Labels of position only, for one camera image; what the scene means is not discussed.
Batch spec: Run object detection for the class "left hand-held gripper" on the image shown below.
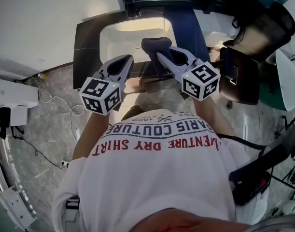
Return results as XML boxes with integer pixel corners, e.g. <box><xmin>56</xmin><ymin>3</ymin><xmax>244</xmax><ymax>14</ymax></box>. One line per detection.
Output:
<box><xmin>79</xmin><ymin>54</ymin><xmax>135</xmax><ymax>117</ymax></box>

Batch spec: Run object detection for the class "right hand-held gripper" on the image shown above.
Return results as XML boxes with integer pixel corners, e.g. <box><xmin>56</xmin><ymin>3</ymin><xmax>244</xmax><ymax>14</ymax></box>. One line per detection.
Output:
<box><xmin>155</xmin><ymin>46</ymin><xmax>222</xmax><ymax>102</ymax></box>

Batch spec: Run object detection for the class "dark blue cloth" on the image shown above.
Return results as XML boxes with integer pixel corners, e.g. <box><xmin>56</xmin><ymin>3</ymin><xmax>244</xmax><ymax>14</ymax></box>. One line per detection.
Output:
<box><xmin>140</xmin><ymin>37</ymin><xmax>173</xmax><ymax>75</ymax></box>

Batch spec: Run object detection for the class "person's left forearm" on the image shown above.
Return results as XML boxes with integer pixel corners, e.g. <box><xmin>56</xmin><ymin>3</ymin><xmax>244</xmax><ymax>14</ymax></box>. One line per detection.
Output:
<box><xmin>72</xmin><ymin>110</ymin><xmax>112</xmax><ymax>161</ymax></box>

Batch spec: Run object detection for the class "person's right forearm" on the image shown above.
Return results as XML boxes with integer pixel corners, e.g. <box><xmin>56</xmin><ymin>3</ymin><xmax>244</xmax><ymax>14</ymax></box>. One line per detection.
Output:
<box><xmin>193</xmin><ymin>97</ymin><xmax>235</xmax><ymax>136</ymax></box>

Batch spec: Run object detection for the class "white sink basin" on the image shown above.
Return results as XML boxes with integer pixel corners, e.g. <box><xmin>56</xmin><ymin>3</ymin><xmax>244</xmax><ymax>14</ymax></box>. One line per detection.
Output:
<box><xmin>99</xmin><ymin>17</ymin><xmax>175</xmax><ymax>64</ymax></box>

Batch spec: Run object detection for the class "dark vanity cabinet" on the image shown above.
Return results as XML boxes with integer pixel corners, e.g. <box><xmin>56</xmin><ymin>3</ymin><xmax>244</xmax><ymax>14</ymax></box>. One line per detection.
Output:
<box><xmin>73</xmin><ymin>7</ymin><xmax>212</xmax><ymax>91</ymax></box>

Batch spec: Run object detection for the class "black office chair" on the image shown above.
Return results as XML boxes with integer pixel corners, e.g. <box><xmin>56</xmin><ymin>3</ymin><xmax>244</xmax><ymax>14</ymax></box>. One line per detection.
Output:
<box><xmin>218</xmin><ymin>0</ymin><xmax>295</xmax><ymax>106</ymax></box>

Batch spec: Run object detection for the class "large white box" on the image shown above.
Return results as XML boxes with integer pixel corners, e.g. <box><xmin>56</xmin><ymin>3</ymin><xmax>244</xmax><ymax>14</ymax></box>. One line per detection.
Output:
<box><xmin>0</xmin><ymin>78</ymin><xmax>40</xmax><ymax>108</ymax></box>

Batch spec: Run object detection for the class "small white box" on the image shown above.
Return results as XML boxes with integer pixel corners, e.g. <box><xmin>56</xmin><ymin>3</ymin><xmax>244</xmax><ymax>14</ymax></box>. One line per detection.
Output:
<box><xmin>11</xmin><ymin>106</ymin><xmax>29</xmax><ymax>127</ymax></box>

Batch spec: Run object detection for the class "white table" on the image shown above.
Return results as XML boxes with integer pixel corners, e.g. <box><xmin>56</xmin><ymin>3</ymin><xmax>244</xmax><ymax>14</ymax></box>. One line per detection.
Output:
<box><xmin>275</xmin><ymin>48</ymin><xmax>295</xmax><ymax>112</ymax></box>

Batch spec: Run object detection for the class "black equipment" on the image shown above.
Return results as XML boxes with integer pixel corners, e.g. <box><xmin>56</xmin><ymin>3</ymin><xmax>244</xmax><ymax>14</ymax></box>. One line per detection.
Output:
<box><xmin>0</xmin><ymin>106</ymin><xmax>12</xmax><ymax>140</ymax></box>

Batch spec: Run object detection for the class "black controller with red button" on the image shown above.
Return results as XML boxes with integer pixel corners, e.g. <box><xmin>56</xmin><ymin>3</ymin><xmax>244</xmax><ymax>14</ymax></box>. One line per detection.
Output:
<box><xmin>228</xmin><ymin>162</ymin><xmax>271</xmax><ymax>206</ymax></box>

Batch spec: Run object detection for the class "grey belt with black buckle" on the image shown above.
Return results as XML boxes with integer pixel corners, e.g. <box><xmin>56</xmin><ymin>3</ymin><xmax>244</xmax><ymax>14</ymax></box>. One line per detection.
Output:
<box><xmin>62</xmin><ymin>197</ymin><xmax>80</xmax><ymax>232</ymax></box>

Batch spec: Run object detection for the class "dark window frame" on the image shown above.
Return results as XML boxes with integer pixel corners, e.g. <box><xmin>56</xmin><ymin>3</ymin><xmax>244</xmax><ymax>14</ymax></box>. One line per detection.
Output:
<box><xmin>119</xmin><ymin>0</ymin><xmax>203</xmax><ymax>18</ymax></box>

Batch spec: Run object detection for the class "white cable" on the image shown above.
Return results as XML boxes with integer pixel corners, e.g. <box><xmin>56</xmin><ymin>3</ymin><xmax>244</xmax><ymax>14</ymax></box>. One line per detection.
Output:
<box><xmin>28</xmin><ymin>75</ymin><xmax>85</xmax><ymax>140</ymax></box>

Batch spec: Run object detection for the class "black cable on shirt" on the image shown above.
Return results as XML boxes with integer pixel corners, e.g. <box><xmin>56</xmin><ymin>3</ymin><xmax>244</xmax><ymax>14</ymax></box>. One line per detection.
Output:
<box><xmin>216</xmin><ymin>132</ymin><xmax>267</xmax><ymax>151</ymax></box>

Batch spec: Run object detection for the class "thin black floor cable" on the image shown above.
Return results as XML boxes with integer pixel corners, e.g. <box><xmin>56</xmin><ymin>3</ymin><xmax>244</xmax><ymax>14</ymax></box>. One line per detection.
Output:
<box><xmin>7</xmin><ymin>131</ymin><xmax>66</xmax><ymax>170</ymax></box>

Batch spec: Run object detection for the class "wide black strap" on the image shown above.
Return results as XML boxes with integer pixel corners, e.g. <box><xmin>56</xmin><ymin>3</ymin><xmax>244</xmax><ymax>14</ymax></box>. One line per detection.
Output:
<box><xmin>257</xmin><ymin>116</ymin><xmax>295</xmax><ymax>170</ymax></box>

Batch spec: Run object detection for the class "white metal frame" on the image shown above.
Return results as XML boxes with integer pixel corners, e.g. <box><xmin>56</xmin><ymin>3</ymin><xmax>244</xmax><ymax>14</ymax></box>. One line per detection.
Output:
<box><xmin>0</xmin><ymin>129</ymin><xmax>39</xmax><ymax>232</ymax></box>

